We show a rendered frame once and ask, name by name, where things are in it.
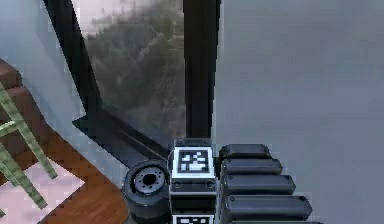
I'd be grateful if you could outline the brown sofa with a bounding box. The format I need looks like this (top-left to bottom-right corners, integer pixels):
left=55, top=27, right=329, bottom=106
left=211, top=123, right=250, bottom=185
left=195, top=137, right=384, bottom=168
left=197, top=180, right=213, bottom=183
left=0, top=58, right=51, bottom=158

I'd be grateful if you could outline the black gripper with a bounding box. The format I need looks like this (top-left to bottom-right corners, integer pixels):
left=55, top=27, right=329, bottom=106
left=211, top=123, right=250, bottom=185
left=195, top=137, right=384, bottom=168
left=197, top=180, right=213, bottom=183
left=121, top=159, right=172, bottom=224

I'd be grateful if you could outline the black framed window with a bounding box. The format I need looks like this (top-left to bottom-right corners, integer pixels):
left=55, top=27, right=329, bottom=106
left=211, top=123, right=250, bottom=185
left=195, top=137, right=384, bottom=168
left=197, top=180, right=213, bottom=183
left=42, top=0, right=222, bottom=169

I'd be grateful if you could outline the green slatted chair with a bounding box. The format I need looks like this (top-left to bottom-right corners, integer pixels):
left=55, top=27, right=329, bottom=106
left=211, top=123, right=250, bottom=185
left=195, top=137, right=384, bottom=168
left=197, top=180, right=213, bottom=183
left=0, top=81, right=59, bottom=218

